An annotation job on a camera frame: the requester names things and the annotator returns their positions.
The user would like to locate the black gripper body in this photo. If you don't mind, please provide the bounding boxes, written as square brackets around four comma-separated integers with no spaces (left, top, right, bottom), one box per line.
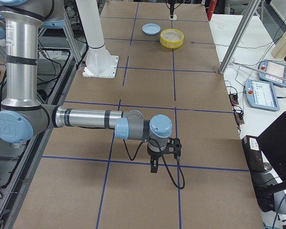
[168,0,175,7]
[149,152,161,165]

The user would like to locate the yellow rimmed bamboo steamer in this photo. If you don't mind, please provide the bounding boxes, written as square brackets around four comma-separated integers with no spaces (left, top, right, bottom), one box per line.
[160,29,184,49]

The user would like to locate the light blue round plate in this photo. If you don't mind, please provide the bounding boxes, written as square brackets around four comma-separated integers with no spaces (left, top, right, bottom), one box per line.
[142,23,161,35]

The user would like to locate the red cylinder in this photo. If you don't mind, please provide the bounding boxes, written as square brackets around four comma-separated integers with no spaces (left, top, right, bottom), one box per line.
[207,0,217,21]

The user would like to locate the near orange black adapter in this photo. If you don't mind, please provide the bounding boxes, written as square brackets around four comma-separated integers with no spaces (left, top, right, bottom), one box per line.
[232,105,245,125]

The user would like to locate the orange black adapter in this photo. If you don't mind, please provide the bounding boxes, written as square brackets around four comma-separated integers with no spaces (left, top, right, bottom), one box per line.
[232,105,245,125]
[228,86,239,105]

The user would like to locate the far orange black adapter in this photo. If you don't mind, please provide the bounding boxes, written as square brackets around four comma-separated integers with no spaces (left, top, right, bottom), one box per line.
[228,86,239,105]

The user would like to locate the black box with label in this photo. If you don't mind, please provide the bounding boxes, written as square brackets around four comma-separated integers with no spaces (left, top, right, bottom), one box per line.
[242,135,265,173]

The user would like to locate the near teach pendant tablet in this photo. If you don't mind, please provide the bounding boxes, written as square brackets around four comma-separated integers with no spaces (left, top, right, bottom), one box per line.
[245,79,280,111]

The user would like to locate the teach pendant tablet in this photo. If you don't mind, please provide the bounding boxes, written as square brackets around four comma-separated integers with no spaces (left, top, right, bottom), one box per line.
[245,79,280,111]
[258,60,286,87]

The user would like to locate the far teach pendant tablet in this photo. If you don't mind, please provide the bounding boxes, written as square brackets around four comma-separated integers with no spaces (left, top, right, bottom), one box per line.
[258,60,286,87]

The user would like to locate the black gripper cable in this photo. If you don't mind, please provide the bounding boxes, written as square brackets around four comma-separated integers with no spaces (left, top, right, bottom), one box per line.
[123,138,185,190]

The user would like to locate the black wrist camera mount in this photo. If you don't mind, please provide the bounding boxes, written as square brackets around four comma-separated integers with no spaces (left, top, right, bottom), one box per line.
[163,137,182,161]

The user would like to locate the aluminium frame post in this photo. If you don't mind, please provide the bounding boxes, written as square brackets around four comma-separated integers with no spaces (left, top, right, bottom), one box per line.
[219,0,260,74]

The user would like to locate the white camera mast base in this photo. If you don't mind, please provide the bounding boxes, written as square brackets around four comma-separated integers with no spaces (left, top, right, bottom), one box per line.
[76,0,119,79]

